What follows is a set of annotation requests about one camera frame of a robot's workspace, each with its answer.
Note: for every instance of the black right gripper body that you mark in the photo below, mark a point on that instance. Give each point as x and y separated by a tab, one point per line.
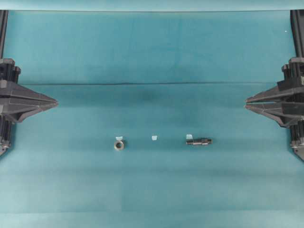
295	68

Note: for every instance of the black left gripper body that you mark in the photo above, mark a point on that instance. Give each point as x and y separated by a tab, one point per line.
8	73

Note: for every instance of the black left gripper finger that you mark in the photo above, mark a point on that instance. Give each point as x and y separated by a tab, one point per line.
17	110
14	90

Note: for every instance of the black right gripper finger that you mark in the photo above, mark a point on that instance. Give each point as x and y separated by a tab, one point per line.
285	88
285	114

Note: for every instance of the dark metal stepped shaft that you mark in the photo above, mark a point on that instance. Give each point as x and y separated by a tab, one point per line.
200	141

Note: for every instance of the teal table cloth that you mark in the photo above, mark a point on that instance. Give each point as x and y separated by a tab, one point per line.
141	74

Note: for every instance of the black right frame rail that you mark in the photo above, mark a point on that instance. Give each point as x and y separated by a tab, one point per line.
297	25

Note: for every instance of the black frame rail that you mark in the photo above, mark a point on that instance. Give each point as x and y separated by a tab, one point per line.
3	26
297	25

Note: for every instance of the black left frame rail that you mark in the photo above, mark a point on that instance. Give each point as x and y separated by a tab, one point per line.
3	26

